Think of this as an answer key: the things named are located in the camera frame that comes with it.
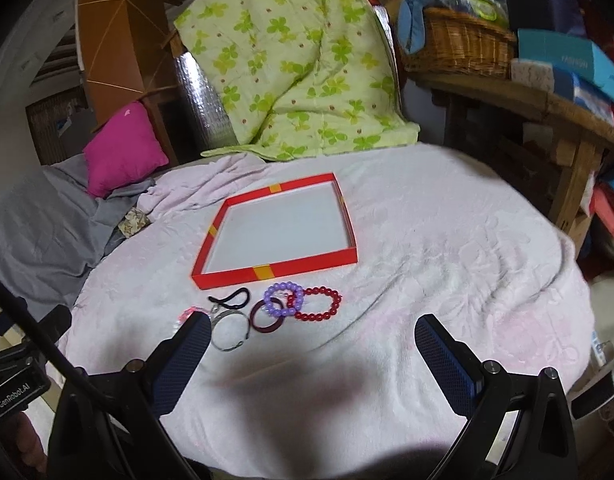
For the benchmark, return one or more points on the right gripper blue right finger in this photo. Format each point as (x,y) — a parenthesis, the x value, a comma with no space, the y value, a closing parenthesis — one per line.
(453,365)

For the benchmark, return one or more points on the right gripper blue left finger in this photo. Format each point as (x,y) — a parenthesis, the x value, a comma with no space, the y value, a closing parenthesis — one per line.
(174,362)

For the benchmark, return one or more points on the thin silver bangle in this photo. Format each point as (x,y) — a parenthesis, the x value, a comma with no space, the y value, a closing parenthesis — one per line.
(229,330)

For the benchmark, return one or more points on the dark maroon bangle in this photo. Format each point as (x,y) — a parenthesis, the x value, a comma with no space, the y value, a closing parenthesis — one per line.
(262,321)

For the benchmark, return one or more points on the grey bed sheet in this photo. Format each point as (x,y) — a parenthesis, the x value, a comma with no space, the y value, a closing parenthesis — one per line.
(53,233)

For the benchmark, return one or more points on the small patterned fabric pouch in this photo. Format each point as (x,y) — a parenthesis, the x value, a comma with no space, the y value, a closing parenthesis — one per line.
(134,221)

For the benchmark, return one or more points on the red shallow box tray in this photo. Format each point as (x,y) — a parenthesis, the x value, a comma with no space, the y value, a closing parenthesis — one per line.
(284,229)

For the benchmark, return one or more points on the magenta pillow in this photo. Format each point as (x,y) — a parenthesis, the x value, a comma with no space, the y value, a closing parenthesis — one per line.
(124,151)

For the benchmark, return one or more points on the silver foil insulation mat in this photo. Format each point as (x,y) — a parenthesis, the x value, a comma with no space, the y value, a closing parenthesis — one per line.
(209,118)

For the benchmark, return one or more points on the wooden side table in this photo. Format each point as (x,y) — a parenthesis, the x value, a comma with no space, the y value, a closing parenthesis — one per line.
(578,142)

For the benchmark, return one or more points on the brown wooden headboard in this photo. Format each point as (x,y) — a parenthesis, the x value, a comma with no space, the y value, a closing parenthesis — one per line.
(123,47)

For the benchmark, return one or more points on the white patterned box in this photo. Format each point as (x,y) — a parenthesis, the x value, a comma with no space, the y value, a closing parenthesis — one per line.
(533,74)

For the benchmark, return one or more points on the wicker basket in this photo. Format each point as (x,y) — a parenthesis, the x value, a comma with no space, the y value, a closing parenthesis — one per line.
(459,43)

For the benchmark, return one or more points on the blue cardboard box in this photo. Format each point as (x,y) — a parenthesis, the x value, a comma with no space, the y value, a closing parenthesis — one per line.
(578,55)

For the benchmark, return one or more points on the green floral quilt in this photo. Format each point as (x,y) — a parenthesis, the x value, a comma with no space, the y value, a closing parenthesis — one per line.
(298,78)

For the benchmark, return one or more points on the blue cloth in basket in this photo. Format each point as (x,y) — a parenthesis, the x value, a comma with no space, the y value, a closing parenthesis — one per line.
(411,32)

